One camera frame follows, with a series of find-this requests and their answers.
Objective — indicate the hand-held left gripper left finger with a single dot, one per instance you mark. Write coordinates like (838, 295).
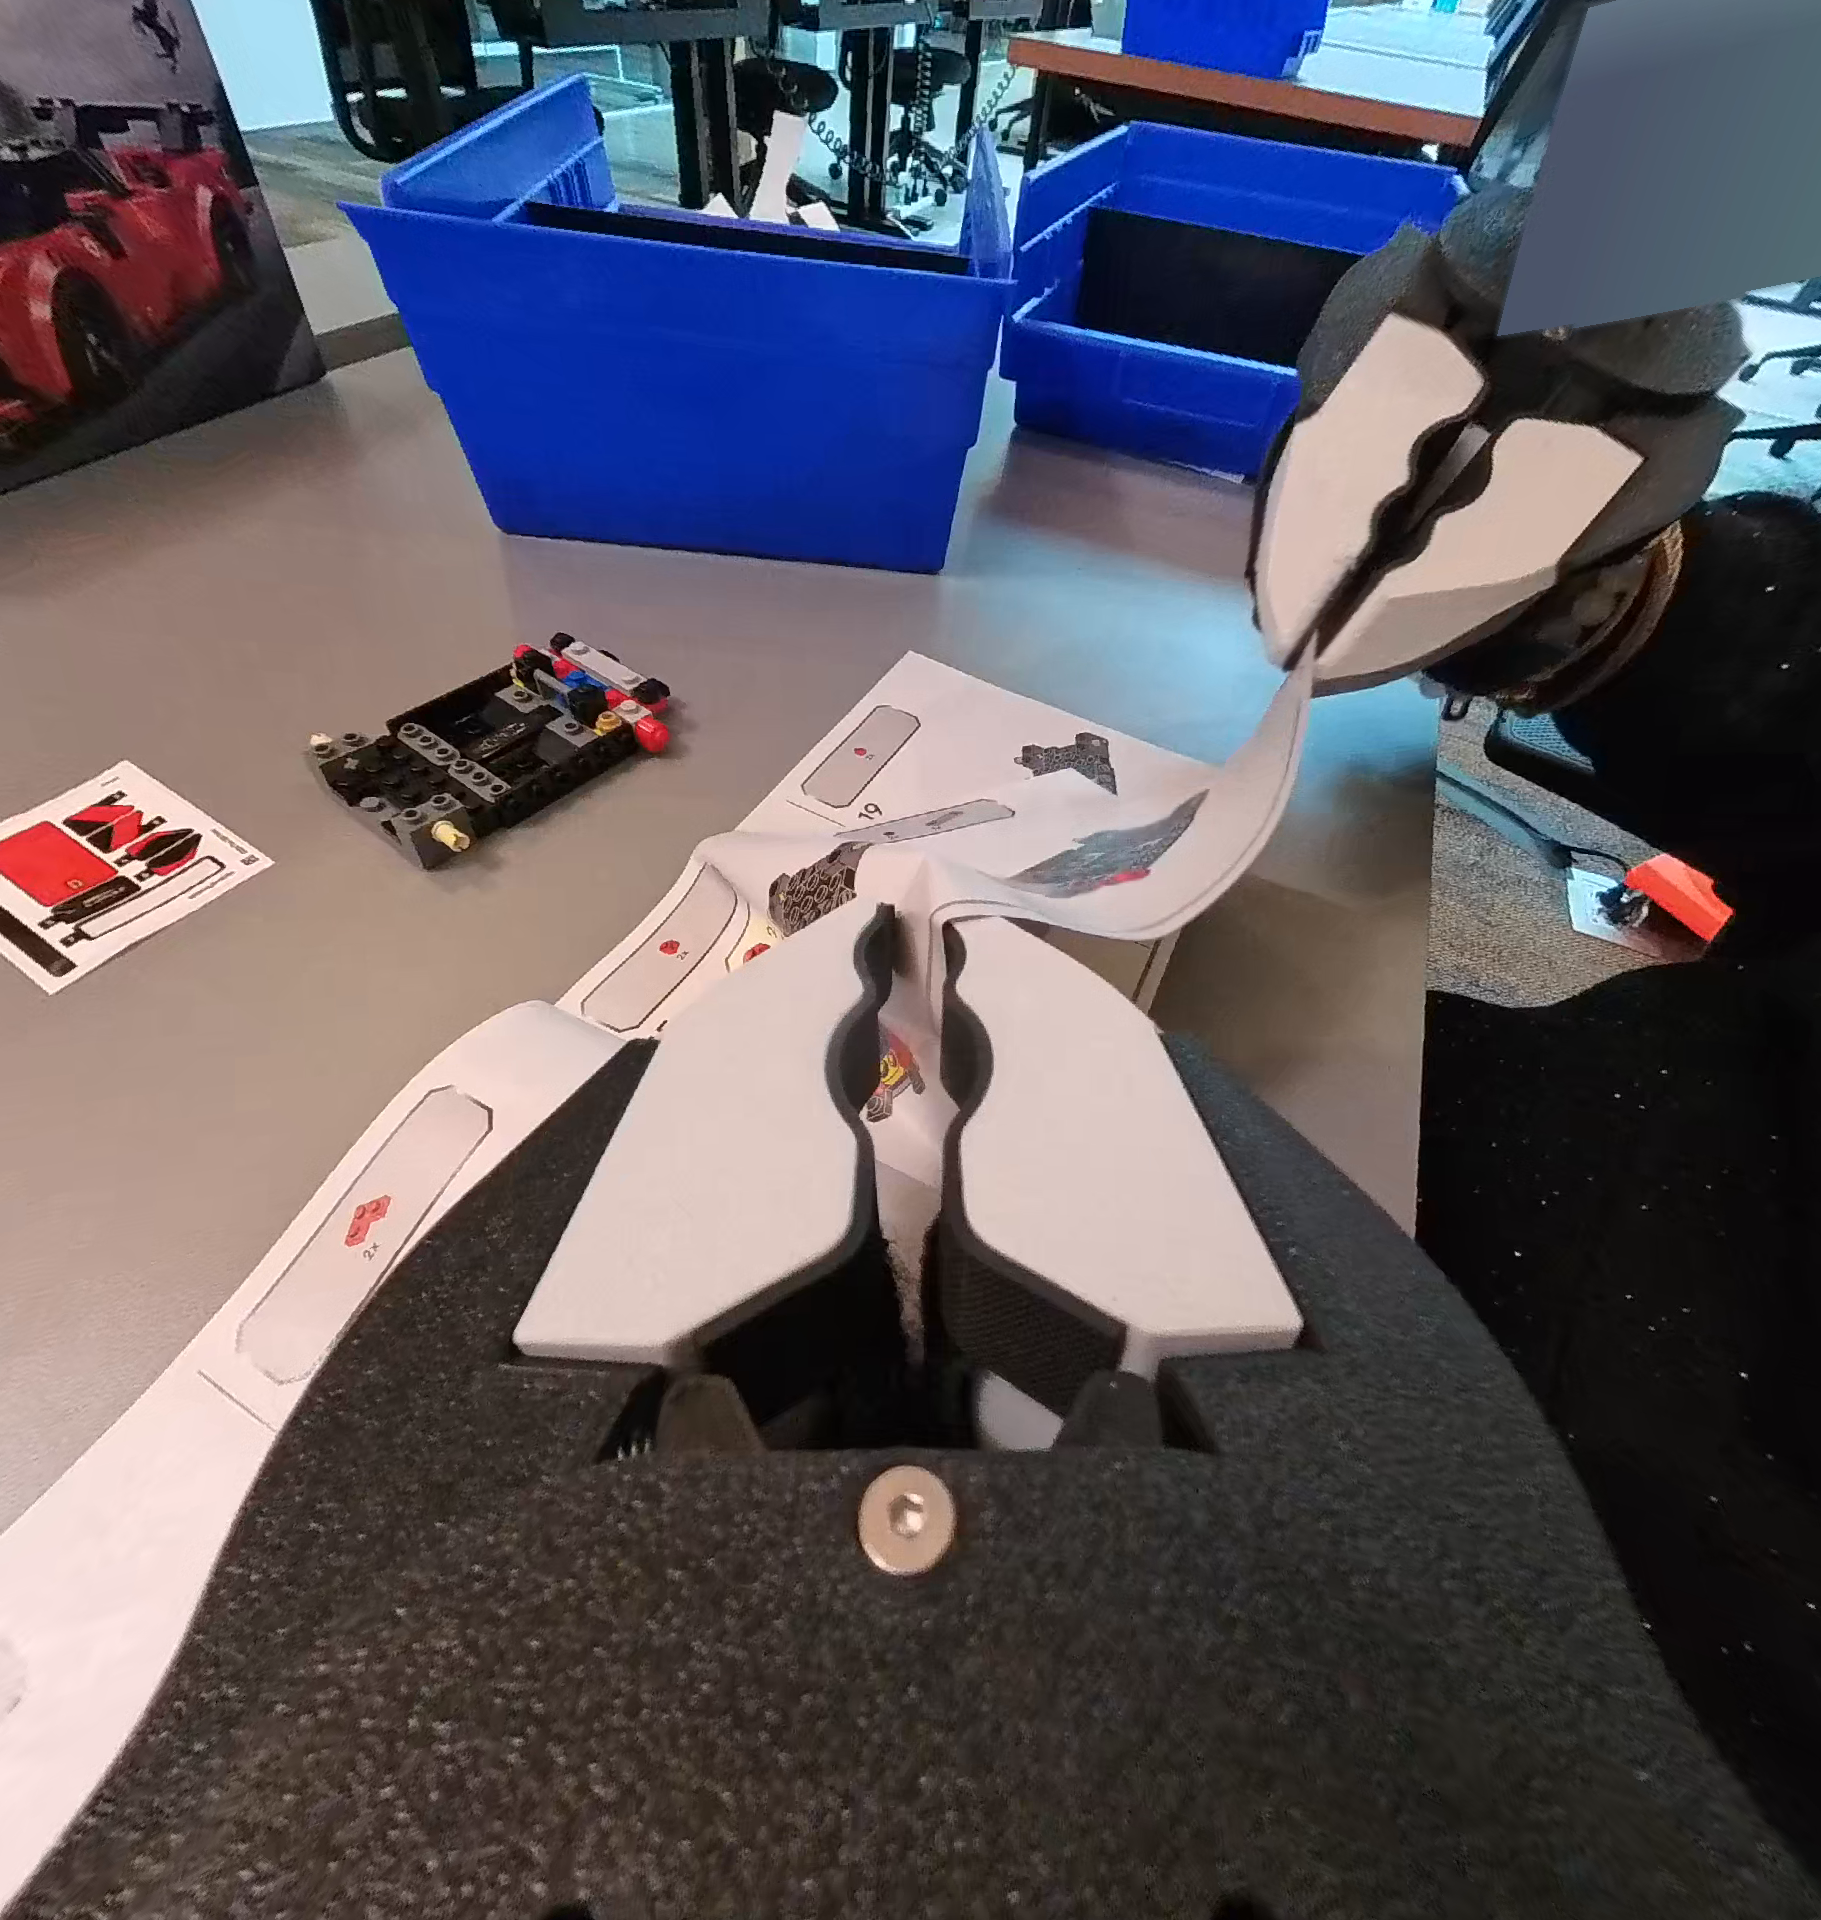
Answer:
(702, 1170)

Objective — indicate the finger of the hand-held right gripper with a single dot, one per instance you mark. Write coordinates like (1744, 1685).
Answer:
(1347, 466)
(1527, 511)

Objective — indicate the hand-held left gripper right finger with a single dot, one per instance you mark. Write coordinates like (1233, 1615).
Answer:
(1122, 1170)

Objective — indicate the lego instruction booklet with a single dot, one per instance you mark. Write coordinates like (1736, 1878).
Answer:
(971, 721)

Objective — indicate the black lego car chassis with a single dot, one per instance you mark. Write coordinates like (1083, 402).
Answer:
(477, 765)

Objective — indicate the lego set box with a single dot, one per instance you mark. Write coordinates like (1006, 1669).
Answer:
(71, 225)

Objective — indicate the small blue plastic bin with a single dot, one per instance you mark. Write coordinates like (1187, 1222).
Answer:
(1152, 391)

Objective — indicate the wooden desk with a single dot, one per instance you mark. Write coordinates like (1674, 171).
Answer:
(1302, 93)

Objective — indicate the silver floor outlet plate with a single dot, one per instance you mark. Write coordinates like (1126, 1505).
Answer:
(1602, 906)

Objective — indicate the red plastic wedge piece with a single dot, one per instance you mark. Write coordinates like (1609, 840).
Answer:
(1682, 892)

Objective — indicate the person's black clothing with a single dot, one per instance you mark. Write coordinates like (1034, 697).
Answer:
(1632, 1350)

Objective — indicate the white paper strip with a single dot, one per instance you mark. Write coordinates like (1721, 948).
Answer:
(783, 156)

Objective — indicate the large blue plastic bin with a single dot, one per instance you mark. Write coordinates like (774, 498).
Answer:
(672, 405)

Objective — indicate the red and black sticker sheet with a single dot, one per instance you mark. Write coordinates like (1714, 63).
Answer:
(54, 862)

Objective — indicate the black desk frame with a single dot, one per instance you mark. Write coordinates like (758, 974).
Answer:
(707, 90)

